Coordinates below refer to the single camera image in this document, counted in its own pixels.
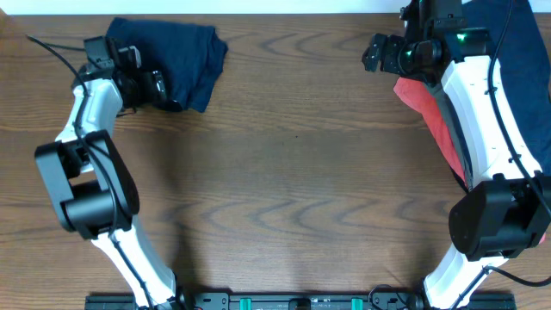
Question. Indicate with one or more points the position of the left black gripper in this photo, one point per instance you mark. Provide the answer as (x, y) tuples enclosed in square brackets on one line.
[(154, 95)]

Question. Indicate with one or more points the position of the folded navy garment on pile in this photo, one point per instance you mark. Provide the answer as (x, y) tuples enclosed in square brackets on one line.
[(525, 68)]

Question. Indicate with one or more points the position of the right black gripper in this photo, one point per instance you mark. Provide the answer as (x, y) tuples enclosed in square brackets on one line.
[(393, 45)]

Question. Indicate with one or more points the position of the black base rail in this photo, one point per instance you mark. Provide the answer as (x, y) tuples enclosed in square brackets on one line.
[(379, 300)]

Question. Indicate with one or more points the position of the grey folded garment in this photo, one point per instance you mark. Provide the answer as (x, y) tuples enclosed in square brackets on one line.
[(450, 118)]

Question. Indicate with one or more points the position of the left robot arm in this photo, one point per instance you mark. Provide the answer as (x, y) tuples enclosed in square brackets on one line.
[(91, 189)]

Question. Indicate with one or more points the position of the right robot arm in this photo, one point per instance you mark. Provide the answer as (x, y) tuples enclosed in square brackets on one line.
[(507, 206)]

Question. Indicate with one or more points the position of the navy blue shorts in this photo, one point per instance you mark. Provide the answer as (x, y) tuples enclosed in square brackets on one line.
[(190, 56)]

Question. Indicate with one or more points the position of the red folded garment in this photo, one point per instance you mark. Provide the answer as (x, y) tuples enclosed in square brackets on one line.
[(415, 95)]

